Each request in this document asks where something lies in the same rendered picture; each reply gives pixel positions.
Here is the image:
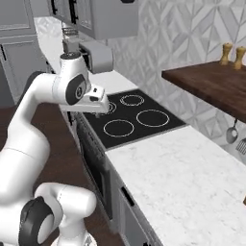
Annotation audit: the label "hanging metal spatula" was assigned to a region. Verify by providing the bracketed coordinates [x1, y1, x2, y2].
[235, 136, 246, 156]

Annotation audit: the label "grey wall cupboards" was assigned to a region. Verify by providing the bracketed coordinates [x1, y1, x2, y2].
[47, 0, 140, 41]

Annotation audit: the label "grey drawer front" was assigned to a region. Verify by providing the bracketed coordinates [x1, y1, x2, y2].
[116, 184, 158, 246]

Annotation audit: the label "black hob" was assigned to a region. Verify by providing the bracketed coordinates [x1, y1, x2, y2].
[82, 88, 187, 152]

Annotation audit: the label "dark wooden shelf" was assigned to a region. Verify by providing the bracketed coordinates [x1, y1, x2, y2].
[160, 60, 246, 125]

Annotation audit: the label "black drawer handle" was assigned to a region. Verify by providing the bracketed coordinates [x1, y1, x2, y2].
[120, 185, 135, 208]

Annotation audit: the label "grey oven with dark door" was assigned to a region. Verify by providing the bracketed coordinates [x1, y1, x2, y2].
[74, 111, 114, 223]

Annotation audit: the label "grey tall cupboards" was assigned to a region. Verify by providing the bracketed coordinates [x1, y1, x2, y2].
[0, 0, 50, 108]

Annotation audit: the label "wooden pepper mill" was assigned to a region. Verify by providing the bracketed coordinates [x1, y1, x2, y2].
[233, 45, 246, 71]
[219, 42, 234, 66]

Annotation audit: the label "hanging metal ladle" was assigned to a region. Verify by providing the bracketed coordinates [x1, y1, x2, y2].
[225, 117, 240, 145]

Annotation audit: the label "grey small appliance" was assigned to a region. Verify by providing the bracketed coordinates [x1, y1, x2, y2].
[61, 26, 82, 55]

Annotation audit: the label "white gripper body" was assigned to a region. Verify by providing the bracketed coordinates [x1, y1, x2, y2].
[60, 94, 111, 115]

